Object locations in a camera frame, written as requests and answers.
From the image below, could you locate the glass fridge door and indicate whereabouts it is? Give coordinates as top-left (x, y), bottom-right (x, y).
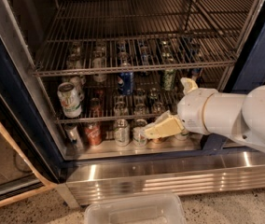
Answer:
top-left (0, 72), bottom-right (59, 213)

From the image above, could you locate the top wire shelf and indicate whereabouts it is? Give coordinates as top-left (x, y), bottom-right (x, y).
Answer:
top-left (34, 0), bottom-right (254, 77)

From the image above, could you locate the white 7up can front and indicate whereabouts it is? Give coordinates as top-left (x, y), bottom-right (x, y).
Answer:
top-left (57, 82), bottom-right (82, 118)

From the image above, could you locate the middle wire shelf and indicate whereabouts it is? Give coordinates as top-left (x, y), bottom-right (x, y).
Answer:
top-left (47, 69), bottom-right (189, 124)

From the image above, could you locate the blue pepsi can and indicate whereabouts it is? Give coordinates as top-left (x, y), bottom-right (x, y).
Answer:
top-left (118, 72), bottom-right (134, 95)

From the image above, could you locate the blue red can right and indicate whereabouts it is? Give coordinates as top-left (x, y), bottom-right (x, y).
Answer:
top-left (190, 68), bottom-right (202, 83)

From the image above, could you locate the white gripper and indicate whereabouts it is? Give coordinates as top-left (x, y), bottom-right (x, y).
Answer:
top-left (143, 77), bottom-right (217, 139)

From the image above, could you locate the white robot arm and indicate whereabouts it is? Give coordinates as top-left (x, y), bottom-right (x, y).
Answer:
top-left (142, 77), bottom-right (265, 153)

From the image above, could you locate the green soda can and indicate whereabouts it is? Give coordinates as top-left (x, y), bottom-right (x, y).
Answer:
top-left (160, 69), bottom-right (176, 91)

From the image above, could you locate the white red can bottom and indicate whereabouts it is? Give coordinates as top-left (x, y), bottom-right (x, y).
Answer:
top-left (132, 119), bottom-right (147, 147)

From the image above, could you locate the white green can bottom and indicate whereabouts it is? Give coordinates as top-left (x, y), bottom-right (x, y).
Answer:
top-left (114, 119), bottom-right (130, 147)

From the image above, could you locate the white can bottom right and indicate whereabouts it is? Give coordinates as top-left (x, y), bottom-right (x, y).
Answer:
top-left (174, 129), bottom-right (189, 141)

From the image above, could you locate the clear plastic bin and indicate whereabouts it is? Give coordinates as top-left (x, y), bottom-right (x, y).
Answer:
top-left (84, 193), bottom-right (187, 224)

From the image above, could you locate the red can under shelf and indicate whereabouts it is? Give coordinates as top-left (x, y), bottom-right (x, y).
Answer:
top-left (90, 98), bottom-right (103, 118)

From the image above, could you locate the stainless fridge base panel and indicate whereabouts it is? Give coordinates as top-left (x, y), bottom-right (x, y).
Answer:
top-left (66, 151), bottom-right (265, 205)

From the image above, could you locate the red cola can bottom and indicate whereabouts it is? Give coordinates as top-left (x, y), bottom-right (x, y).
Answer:
top-left (84, 122), bottom-right (102, 146)

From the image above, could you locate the orange brown can bottom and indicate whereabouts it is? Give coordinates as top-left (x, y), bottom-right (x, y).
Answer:
top-left (152, 137), bottom-right (166, 144)

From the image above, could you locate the white can behind 7up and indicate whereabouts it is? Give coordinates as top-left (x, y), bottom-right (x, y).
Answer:
top-left (62, 75), bottom-right (86, 101)

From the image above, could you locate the wire shelf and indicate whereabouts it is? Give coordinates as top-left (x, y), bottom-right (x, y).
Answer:
top-left (47, 69), bottom-right (189, 124)
top-left (34, 0), bottom-right (254, 77)

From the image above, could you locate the silver slim can bottom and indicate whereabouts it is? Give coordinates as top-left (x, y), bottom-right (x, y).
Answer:
top-left (64, 123), bottom-right (83, 149)

